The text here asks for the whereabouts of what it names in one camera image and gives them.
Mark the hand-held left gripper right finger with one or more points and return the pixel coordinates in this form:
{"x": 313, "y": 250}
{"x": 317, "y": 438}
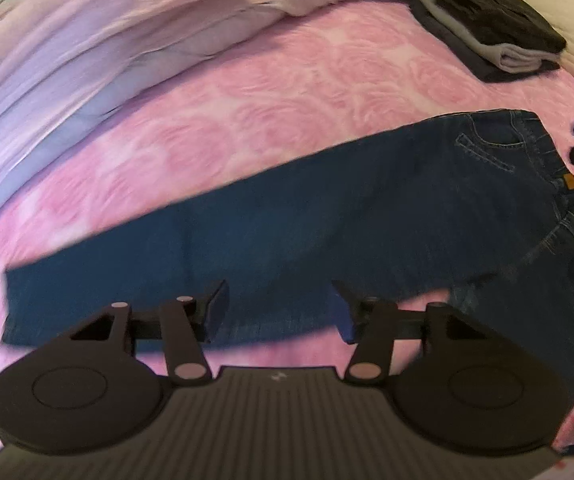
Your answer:
{"x": 344, "y": 315}

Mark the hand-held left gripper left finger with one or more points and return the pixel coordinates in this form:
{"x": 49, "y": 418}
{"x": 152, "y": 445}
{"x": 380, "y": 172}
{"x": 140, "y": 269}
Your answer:
{"x": 217, "y": 310}

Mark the grey garment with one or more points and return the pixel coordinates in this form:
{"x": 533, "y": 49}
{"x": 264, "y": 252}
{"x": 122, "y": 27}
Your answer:
{"x": 512, "y": 60}

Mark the blue denim jeans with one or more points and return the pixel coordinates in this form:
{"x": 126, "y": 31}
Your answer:
{"x": 317, "y": 210}

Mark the stack of dark clothes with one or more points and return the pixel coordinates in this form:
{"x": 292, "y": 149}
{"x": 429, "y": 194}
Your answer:
{"x": 492, "y": 75}

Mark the pink floral bed sheet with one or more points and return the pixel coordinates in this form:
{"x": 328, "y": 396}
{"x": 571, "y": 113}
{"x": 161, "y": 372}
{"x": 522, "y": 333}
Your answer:
{"x": 317, "y": 85}

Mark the striped white duvet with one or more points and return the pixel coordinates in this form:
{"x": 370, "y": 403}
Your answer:
{"x": 92, "y": 60}

